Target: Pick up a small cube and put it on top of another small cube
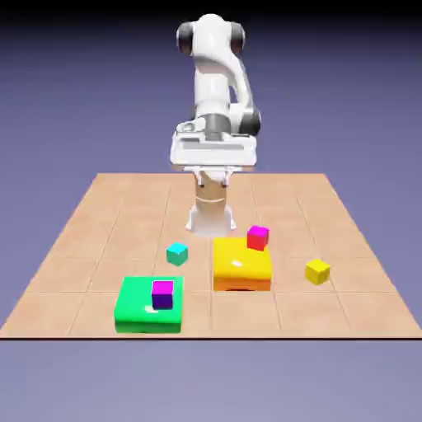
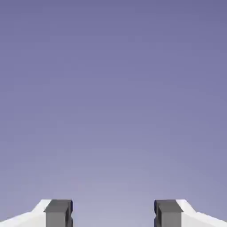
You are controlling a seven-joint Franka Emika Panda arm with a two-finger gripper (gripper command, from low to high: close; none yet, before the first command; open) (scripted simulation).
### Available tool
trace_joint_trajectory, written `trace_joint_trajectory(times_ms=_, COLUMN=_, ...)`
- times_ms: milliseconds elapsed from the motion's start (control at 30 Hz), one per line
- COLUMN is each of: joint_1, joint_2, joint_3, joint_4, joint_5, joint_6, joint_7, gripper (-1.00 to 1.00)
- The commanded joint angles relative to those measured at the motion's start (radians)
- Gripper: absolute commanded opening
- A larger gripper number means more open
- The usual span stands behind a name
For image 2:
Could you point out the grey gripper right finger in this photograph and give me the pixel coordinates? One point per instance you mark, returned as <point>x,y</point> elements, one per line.
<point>170,214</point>

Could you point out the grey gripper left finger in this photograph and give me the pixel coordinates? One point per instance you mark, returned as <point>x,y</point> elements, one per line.
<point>56,214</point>

